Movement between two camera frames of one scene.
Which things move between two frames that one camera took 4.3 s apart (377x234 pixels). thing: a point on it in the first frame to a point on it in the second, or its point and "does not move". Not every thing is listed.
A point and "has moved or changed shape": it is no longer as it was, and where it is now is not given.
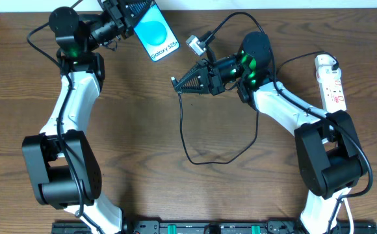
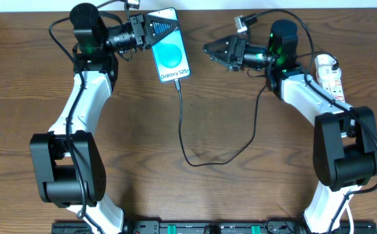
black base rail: x=212 y=227 does not move
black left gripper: x=118 y=16 to x=139 y=32
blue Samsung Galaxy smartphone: x=156 y=34 has moved or changed shape
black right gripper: x=210 y=79 to x=236 y=52
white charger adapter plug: x=326 y=73 does not move
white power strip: x=333 y=95 does not move
